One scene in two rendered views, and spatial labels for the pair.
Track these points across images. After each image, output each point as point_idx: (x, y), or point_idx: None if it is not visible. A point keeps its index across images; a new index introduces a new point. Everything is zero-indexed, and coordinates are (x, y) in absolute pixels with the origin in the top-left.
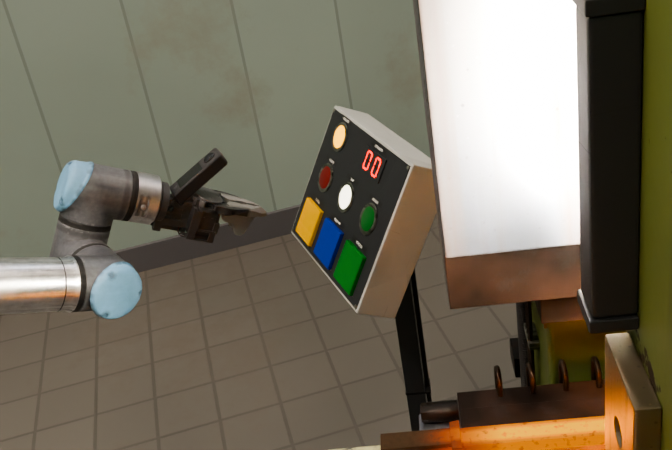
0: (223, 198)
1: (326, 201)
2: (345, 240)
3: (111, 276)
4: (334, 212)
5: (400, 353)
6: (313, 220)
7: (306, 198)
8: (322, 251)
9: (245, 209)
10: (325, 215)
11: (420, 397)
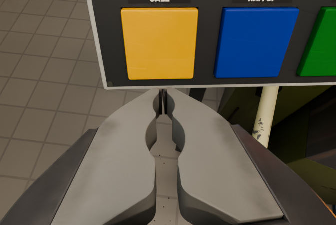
0: (121, 220)
1: None
2: (308, 14)
3: None
4: None
5: (204, 93)
6: (184, 35)
7: (122, 12)
8: (249, 63)
9: (251, 135)
10: (209, 9)
11: None
